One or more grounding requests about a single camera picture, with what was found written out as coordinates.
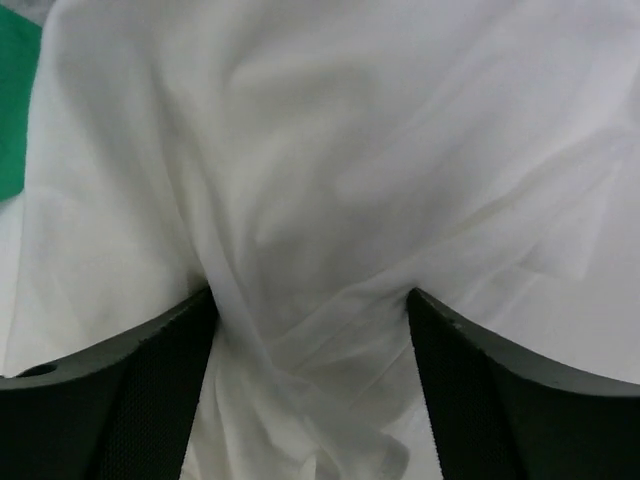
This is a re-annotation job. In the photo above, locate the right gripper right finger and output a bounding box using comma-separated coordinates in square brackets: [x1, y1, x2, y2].
[406, 289, 639, 480]

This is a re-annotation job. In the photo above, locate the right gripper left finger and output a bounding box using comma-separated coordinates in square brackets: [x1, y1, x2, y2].
[1, 289, 218, 480]

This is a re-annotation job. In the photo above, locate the white tank top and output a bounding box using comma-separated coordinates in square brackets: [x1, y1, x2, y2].
[1, 1, 639, 479]

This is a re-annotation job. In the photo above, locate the green garment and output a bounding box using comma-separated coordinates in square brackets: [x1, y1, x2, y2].
[0, 0, 53, 201]

